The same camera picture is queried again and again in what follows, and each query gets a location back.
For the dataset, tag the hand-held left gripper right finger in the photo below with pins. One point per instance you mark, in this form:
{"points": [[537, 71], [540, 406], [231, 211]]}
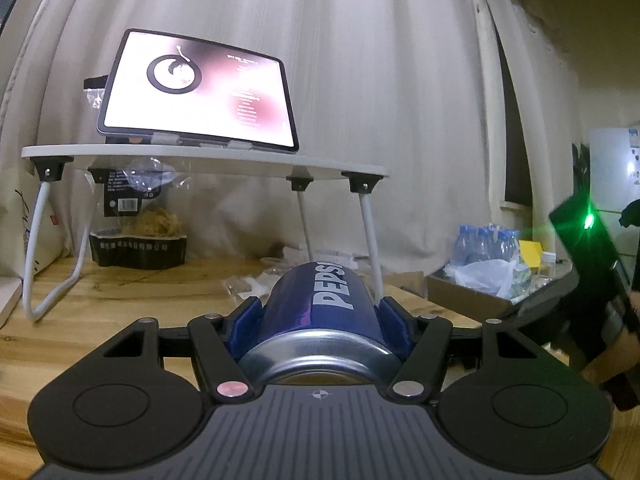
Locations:
{"points": [[398, 327]]}

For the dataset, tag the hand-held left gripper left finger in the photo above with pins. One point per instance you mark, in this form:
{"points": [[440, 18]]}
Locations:
{"points": [[245, 327]]}

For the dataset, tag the blue soda can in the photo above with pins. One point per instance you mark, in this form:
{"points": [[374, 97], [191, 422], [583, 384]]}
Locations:
{"points": [[320, 310]]}

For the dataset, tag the person's right hand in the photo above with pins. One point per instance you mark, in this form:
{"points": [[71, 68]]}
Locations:
{"points": [[607, 360]]}

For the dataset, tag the small clear bottle white cap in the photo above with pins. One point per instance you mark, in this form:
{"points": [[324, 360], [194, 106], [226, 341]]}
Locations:
{"points": [[547, 267]]}

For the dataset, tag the yellow box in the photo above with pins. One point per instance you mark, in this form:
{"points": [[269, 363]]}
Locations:
{"points": [[530, 252]]}

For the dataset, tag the cardboard box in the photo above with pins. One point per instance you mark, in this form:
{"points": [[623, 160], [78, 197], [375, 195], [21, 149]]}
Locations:
{"points": [[460, 300]]}

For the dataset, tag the white plastic bag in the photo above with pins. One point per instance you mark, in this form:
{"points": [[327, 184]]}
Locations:
{"points": [[480, 275]]}

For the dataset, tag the pack of water bottles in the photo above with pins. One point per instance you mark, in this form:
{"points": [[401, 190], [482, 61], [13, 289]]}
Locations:
{"points": [[480, 245]]}

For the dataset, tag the white refrigerator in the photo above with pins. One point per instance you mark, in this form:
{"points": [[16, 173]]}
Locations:
{"points": [[615, 170]]}

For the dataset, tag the clear snack bag black label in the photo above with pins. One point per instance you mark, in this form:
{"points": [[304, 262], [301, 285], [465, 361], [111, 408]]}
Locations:
{"points": [[145, 245]]}

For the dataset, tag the white folding lap desk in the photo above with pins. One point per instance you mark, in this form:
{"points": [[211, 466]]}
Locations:
{"points": [[200, 157]]}

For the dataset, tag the white flat board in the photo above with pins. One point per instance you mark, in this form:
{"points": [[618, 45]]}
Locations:
{"points": [[10, 305]]}

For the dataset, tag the white tote bag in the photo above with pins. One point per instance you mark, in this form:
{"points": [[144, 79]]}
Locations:
{"points": [[30, 230]]}

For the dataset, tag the tablet computer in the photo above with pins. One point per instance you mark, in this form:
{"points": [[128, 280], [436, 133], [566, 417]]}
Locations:
{"points": [[200, 90]]}

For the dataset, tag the beige curtain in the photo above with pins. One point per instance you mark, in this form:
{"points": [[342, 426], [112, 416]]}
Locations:
{"points": [[350, 60]]}

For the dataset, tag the black textured panel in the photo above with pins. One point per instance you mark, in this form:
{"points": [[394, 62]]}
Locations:
{"points": [[6, 7]]}

